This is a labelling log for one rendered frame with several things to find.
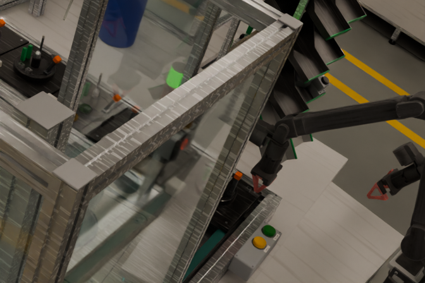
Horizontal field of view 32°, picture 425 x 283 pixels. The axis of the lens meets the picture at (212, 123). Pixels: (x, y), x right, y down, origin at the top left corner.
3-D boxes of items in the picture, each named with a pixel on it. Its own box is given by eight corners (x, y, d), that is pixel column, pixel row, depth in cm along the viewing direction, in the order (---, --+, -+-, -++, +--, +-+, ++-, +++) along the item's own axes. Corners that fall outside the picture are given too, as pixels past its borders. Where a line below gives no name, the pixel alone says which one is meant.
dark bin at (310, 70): (324, 74, 238) (341, 62, 233) (303, 84, 228) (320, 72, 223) (278, 0, 240) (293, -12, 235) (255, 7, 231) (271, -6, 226)
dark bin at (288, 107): (305, 112, 247) (320, 102, 242) (283, 124, 237) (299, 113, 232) (260, 42, 249) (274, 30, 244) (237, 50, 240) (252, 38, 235)
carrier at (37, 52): (81, 81, 260) (90, 51, 253) (36, 105, 241) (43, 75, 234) (29, 46, 266) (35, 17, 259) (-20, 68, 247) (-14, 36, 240)
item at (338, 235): (403, 244, 269) (406, 238, 267) (271, 384, 201) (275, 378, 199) (255, 131, 293) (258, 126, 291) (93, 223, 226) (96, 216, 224)
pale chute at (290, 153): (286, 160, 257) (297, 158, 254) (265, 172, 248) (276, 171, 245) (264, 82, 254) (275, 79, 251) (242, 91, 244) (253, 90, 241)
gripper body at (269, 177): (248, 174, 219) (257, 155, 215) (262, 159, 227) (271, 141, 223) (267, 186, 218) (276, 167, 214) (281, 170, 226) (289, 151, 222)
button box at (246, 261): (275, 245, 234) (283, 232, 231) (246, 282, 218) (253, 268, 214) (257, 233, 236) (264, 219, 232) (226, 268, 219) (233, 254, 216)
